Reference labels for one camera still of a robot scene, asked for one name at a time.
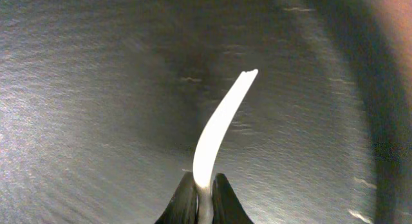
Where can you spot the white plastic fork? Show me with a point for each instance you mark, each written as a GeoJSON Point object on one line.
{"type": "Point", "coordinates": [210, 141]}

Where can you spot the round black tray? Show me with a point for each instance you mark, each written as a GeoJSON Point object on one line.
{"type": "Point", "coordinates": [103, 102]}

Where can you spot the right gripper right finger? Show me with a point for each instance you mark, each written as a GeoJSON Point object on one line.
{"type": "Point", "coordinates": [226, 206]}

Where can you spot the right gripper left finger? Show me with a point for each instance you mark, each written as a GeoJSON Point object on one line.
{"type": "Point", "coordinates": [182, 207]}

